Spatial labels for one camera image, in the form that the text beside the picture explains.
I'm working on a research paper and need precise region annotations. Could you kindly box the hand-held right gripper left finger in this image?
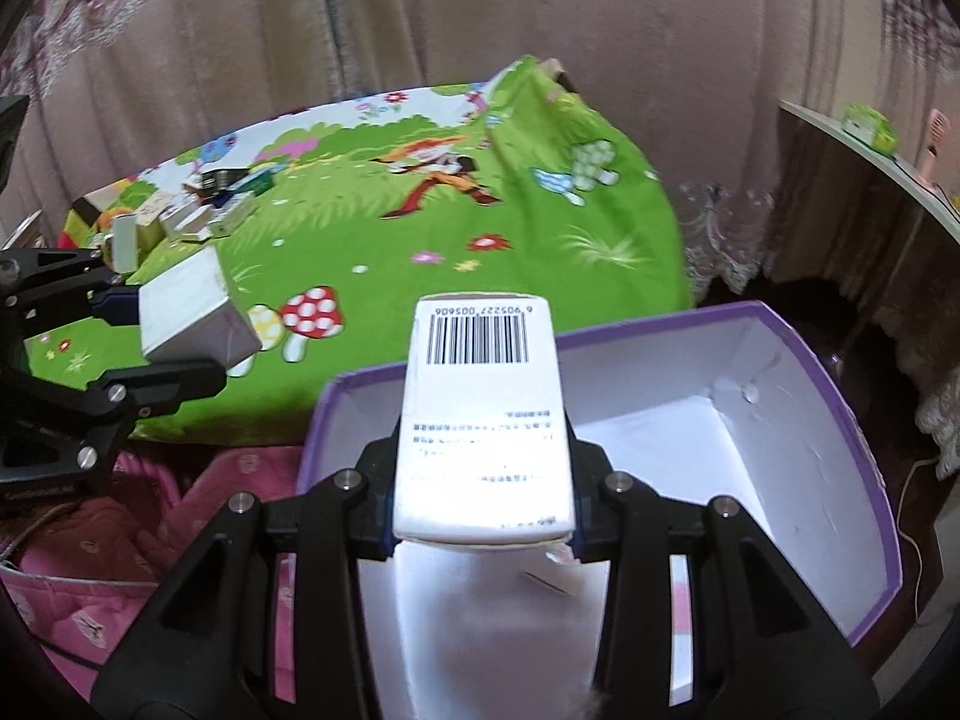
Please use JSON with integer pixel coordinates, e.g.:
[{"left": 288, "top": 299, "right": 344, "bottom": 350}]
[{"left": 90, "top": 435, "right": 398, "bottom": 720}]

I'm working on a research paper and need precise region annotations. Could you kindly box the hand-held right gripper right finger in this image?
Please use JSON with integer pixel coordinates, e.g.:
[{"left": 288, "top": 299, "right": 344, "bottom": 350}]
[{"left": 562, "top": 420, "right": 878, "bottom": 720}]

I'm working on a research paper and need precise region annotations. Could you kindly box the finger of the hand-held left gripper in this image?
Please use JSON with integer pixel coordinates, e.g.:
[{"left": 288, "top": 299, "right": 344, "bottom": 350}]
[
  {"left": 0, "top": 358, "right": 227, "bottom": 475},
  {"left": 0, "top": 247, "right": 142, "bottom": 331}
]

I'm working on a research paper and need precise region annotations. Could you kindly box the white cardboard box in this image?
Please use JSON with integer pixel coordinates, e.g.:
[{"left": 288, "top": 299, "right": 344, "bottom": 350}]
[{"left": 139, "top": 247, "right": 264, "bottom": 377}]

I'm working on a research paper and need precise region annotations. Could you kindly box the white barcode box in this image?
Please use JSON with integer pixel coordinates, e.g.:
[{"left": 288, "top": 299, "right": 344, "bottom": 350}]
[{"left": 393, "top": 291, "right": 577, "bottom": 550}]

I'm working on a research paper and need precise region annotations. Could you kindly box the purple storage box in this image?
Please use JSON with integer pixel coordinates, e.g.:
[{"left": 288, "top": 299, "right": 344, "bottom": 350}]
[{"left": 296, "top": 300, "right": 902, "bottom": 720}]

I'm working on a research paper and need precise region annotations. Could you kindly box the pile of small boxes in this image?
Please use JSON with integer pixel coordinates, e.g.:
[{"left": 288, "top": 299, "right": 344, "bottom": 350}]
[{"left": 96, "top": 163, "right": 280, "bottom": 272}]

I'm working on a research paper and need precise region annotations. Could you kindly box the pink quilt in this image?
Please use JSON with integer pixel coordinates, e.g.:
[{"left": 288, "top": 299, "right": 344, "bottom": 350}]
[{"left": 0, "top": 444, "right": 310, "bottom": 700}]

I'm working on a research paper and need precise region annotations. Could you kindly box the green cartoon printed sheet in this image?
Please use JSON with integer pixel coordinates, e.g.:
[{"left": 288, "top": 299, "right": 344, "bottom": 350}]
[{"left": 60, "top": 55, "right": 695, "bottom": 445}]

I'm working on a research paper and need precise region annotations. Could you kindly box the floral lace curtain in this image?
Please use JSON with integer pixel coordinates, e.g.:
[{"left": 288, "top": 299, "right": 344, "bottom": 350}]
[{"left": 675, "top": 180, "right": 785, "bottom": 297}]

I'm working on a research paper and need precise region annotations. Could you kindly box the white shelf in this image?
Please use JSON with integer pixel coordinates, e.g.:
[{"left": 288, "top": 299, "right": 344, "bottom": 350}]
[{"left": 776, "top": 96, "right": 960, "bottom": 241}]

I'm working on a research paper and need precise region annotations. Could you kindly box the green toy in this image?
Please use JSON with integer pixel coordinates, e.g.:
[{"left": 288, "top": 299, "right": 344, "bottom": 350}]
[{"left": 840, "top": 102, "right": 900, "bottom": 159}]

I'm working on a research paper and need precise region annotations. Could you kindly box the pink handheld fan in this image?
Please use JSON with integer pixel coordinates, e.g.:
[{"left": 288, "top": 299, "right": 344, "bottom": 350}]
[{"left": 918, "top": 108, "right": 955, "bottom": 187}]

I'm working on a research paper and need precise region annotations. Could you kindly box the black cable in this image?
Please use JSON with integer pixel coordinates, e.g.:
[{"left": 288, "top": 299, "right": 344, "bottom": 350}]
[{"left": 0, "top": 615, "right": 110, "bottom": 674}]

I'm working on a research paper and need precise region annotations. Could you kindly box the yellow cable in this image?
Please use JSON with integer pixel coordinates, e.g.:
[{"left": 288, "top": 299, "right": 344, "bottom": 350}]
[{"left": 895, "top": 456, "right": 947, "bottom": 620}]

